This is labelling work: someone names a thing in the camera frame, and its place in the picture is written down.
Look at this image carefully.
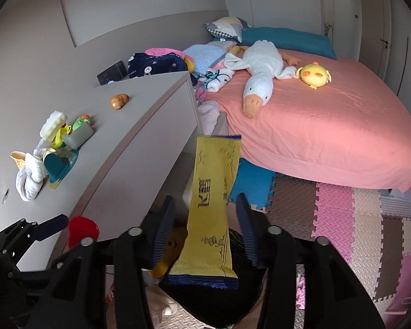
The yellow popcorn snack bag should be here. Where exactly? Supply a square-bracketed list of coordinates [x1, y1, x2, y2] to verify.
[10, 148, 79, 189]

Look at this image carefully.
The brown potato toy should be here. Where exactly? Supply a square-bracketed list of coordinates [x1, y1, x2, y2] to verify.
[110, 93, 130, 110]

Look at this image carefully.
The bed with pink sheet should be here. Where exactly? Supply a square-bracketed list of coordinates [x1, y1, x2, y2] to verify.
[207, 52, 411, 192]

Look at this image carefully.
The light blue knitted blanket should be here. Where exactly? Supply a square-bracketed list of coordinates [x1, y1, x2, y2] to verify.
[183, 44, 226, 74]

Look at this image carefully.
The yellow snack wrapper packet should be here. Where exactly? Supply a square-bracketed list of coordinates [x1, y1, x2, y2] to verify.
[168, 136, 241, 289]

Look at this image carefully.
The white door with handle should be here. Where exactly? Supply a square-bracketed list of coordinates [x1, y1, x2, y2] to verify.
[359, 0, 409, 95]

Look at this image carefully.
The teal pillow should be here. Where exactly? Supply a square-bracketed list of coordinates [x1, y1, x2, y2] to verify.
[241, 27, 337, 59]

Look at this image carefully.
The white goose plush toy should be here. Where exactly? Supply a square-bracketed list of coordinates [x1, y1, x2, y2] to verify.
[223, 40, 300, 118]

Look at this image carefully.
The pink folded cloth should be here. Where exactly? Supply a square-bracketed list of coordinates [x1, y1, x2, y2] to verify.
[145, 48, 185, 59]

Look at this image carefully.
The white cartoon print cloth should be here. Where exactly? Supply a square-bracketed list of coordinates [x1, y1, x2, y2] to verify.
[199, 68, 235, 93]

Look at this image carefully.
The red round object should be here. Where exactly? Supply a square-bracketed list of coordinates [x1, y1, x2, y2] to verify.
[67, 216, 100, 249]

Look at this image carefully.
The colourful foam floor mat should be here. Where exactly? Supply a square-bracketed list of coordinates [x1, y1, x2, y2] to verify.
[230, 160, 411, 328]

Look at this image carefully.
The yellow chick plush toy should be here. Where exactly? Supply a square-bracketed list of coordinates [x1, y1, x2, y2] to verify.
[296, 62, 332, 90]

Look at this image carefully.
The patterned grey yellow pillow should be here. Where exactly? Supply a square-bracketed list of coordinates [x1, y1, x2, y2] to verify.
[205, 16, 250, 42]

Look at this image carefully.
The navy rabbit print blanket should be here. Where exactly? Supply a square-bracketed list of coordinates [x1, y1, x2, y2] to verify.
[127, 53, 188, 79]

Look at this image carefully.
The green frog rattle toy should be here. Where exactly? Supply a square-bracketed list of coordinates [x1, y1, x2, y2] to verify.
[72, 114, 91, 132]

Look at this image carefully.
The white tissue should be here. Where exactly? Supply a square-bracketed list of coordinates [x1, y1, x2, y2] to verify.
[15, 153, 48, 202]

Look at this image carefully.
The grey dresser cabinet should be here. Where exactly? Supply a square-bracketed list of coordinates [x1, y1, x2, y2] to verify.
[0, 70, 201, 271]

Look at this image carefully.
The black wall socket panel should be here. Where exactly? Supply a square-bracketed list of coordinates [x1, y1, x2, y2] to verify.
[96, 61, 127, 86]

